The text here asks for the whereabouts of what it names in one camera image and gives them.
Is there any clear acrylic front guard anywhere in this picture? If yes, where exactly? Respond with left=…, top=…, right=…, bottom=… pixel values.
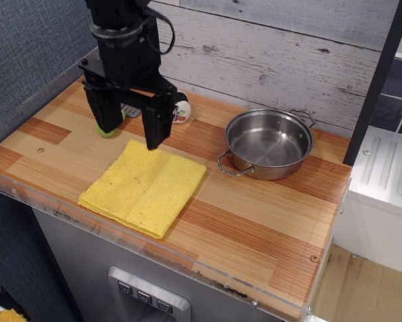
left=0, top=167, right=313, bottom=316

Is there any dark right post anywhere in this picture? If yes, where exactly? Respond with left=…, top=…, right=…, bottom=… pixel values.
left=343, top=0, right=402, bottom=166

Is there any yellow object bottom left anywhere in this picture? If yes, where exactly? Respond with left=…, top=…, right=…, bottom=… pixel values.
left=0, top=309, right=28, bottom=322

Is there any green handled grey spatula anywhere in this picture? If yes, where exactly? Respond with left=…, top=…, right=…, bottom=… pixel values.
left=96, top=103, right=142, bottom=138

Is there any white toy food item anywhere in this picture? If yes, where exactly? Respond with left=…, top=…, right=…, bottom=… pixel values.
left=172, top=91, right=192, bottom=124

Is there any black cable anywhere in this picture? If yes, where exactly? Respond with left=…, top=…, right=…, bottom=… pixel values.
left=143, top=7, right=176, bottom=56

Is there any white toy sink unit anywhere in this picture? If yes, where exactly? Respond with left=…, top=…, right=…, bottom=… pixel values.
left=332, top=127, right=402, bottom=272

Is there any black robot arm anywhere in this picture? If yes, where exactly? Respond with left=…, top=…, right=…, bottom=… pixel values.
left=79, top=1, right=177, bottom=150

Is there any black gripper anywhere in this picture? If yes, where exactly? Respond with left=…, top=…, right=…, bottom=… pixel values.
left=79, top=16, right=177, bottom=150

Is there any yellow cloth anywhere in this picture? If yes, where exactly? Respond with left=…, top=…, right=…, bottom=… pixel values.
left=78, top=140, right=207, bottom=239

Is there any silver dispenser button panel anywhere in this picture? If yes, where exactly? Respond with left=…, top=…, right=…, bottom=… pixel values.
left=108, top=266, right=192, bottom=321

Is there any grey toy fridge cabinet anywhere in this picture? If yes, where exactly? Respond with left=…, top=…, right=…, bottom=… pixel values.
left=34, top=210, right=277, bottom=321

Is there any stainless steel pot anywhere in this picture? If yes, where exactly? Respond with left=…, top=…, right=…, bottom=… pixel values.
left=217, top=108, right=316, bottom=180

